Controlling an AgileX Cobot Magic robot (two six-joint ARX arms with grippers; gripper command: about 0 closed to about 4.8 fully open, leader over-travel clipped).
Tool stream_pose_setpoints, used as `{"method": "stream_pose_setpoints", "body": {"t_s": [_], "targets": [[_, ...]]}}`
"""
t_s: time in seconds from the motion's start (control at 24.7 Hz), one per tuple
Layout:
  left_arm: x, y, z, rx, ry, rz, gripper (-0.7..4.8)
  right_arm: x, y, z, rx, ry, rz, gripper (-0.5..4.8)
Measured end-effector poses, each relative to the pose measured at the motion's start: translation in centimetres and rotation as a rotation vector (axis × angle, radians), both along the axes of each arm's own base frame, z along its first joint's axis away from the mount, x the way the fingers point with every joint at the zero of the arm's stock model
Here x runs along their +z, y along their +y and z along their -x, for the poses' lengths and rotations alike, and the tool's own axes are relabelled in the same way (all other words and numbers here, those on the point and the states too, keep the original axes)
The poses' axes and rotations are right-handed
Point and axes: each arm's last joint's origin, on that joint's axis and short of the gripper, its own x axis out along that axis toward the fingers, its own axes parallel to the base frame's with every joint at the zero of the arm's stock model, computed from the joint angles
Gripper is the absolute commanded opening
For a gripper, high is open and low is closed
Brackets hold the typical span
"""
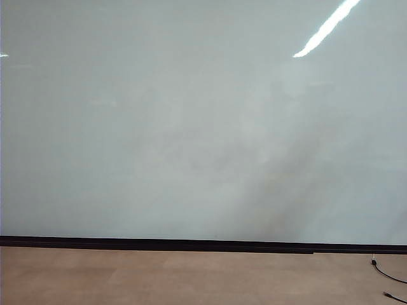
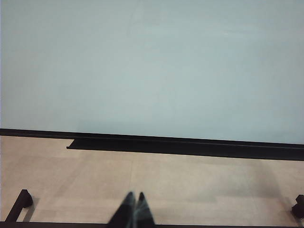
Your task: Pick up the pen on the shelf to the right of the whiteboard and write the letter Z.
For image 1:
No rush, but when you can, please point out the white glossy whiteboard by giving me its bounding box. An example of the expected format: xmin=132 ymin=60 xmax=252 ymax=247
xmin=0 ymin=0 xmax=407 ymax=245

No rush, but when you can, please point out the black whiteboard bottom rail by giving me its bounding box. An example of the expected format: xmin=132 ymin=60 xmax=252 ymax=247
xmin=0 ymin=234 xmax=407 ymax=255

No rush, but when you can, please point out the black cable with round plug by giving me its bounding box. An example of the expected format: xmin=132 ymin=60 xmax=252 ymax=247
xmin=370 ymin=253 xmax=407 ymax=285

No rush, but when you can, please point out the black cable with flat plug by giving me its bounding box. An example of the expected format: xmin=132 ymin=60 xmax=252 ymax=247
xmin=383 ymin=290 xmax=407 ymax=304

